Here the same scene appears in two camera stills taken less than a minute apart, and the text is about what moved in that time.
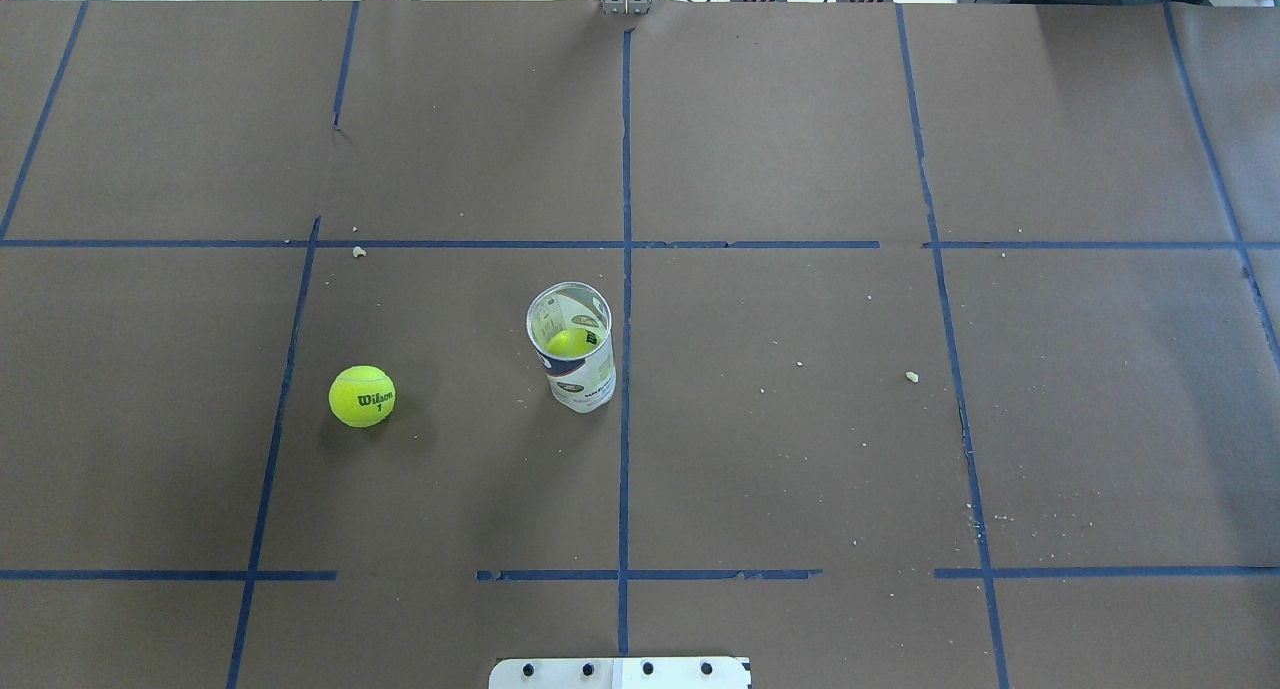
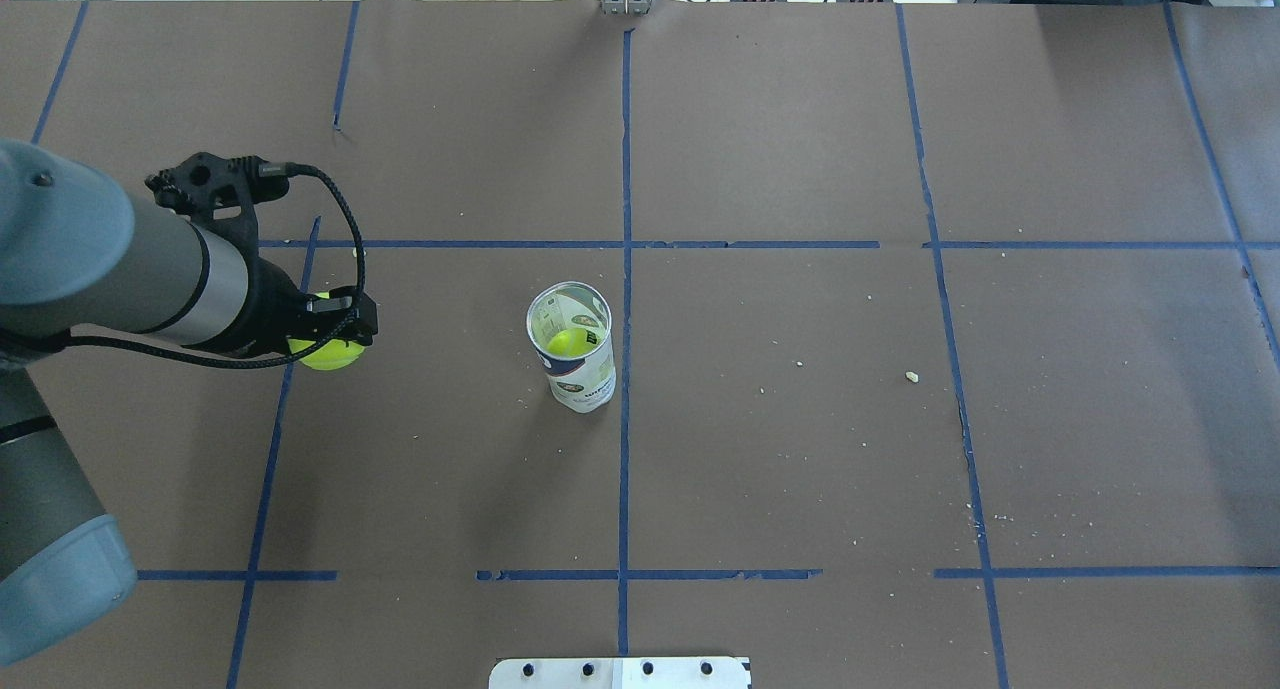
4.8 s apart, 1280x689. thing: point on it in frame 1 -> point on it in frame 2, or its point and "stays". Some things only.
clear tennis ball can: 569,325 stays
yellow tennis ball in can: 570,341 stays
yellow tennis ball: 361,396 -> 334,354
